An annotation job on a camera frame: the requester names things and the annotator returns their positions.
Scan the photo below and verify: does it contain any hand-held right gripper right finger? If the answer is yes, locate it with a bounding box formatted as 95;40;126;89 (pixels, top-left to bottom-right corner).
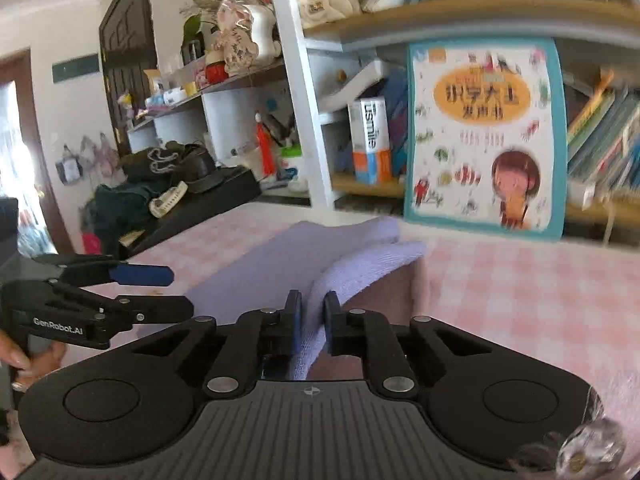
322;291;506;400

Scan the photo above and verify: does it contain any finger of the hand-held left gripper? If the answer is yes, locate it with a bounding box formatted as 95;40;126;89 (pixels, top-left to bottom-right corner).
92;294;195;333
30;254;175;288

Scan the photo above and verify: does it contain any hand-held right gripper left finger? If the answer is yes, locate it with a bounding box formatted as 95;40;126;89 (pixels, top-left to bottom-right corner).
130;289;304;400

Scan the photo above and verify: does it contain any person's left hand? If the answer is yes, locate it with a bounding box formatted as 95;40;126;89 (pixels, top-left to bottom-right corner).
0;332;68;393

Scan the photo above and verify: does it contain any dark green cloth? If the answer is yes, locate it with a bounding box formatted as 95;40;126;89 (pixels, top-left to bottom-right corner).
80;182;161;256

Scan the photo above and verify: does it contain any white ribbed object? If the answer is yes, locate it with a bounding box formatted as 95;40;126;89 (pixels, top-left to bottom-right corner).
150;180;188;218

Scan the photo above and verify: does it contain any black cabinet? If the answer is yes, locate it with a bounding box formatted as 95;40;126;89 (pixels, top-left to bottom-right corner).
117;165;263;258

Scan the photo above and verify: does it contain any dark lace-up shoe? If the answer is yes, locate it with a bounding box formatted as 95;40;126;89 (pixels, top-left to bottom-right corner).
120;146;178;182

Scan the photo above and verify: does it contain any brown leather shoe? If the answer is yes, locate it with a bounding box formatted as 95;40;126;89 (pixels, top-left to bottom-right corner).
167;142;225;194

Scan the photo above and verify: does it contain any red tassel ornament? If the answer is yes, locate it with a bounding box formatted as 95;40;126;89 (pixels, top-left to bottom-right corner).
255;112;276;178

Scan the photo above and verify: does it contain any pink checked tablecloth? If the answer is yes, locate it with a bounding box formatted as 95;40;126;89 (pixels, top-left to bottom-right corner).
85;202;640;480

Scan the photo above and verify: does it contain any white toothpaste box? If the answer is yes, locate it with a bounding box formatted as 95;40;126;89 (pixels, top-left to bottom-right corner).
347;96;393;186

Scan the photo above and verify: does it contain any dark wooden door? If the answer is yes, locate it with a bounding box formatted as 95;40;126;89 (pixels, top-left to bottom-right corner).
99;0;158;158

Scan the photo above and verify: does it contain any teal children's sound book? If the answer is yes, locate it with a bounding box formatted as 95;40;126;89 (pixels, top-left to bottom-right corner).
402;37;568;240

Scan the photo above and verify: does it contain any white wooden bookshelf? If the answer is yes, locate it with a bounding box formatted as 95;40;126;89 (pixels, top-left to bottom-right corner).
125;0;640;251

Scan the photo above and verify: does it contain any plastic wrapped doll figurine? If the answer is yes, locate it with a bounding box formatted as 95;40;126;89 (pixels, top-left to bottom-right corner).
217;0;261;76

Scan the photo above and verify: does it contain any white ceramic vase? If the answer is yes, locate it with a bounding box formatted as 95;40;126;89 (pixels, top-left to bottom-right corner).
240;4;283;61

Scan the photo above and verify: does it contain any row of thin children's books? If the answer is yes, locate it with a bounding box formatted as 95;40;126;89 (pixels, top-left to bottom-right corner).
565;72;640;196

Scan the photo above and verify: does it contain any green wall sign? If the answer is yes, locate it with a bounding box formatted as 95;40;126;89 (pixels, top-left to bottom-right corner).
52;54;100;85

